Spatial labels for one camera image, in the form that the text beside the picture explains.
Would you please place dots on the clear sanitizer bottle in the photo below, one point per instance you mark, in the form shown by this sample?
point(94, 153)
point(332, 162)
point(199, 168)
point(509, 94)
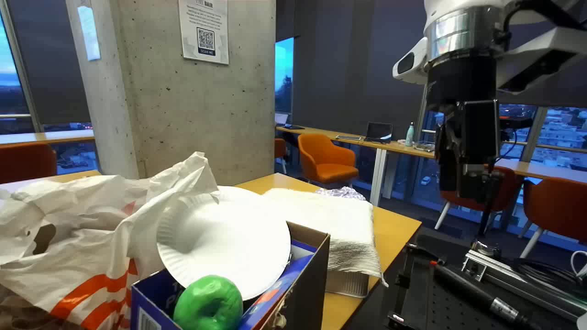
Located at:
point(410, 135)

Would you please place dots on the black clamp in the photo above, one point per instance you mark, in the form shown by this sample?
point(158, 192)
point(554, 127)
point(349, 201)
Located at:
point(406, 287)

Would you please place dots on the orange armchair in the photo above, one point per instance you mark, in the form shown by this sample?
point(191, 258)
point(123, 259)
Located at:
point(560, 208)
point(28, 162)
point(510, 190)
point(327, 159)

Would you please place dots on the white wall sign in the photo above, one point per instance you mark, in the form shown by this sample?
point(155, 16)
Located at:
point(89, 32)

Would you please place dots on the white orange plastic bag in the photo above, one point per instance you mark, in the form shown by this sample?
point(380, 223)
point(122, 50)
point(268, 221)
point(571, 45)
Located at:
point(79, 214)

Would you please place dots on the silver metal bracket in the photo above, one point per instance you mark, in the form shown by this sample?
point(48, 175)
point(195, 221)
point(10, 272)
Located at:
point(483, 259)

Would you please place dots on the black metal rod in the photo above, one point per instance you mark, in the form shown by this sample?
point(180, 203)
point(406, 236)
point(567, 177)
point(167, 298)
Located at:
point(477, 294)

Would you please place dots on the paper poster with QR code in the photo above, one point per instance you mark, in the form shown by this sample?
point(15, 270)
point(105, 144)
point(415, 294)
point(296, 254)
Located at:
point(204, 30)

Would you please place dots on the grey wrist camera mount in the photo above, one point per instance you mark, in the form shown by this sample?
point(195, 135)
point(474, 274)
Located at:
point(542, 65)

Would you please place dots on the long wooden desk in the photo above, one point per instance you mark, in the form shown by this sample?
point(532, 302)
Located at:
point(391, 148)

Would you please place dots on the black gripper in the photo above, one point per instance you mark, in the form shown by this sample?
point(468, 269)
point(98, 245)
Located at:
point(470, 116)

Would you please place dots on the white towel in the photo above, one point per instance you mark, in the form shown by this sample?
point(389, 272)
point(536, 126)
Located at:
point(336, 226)

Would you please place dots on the black laptop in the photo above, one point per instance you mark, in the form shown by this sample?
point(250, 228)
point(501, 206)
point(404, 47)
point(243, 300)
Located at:
point(378, 133)

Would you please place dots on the white paper plate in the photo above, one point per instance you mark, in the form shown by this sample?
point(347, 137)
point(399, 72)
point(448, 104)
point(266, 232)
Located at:
point(232, 245)

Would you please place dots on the blue cardboard box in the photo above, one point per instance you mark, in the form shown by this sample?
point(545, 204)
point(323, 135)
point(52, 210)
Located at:
point(305, 276)

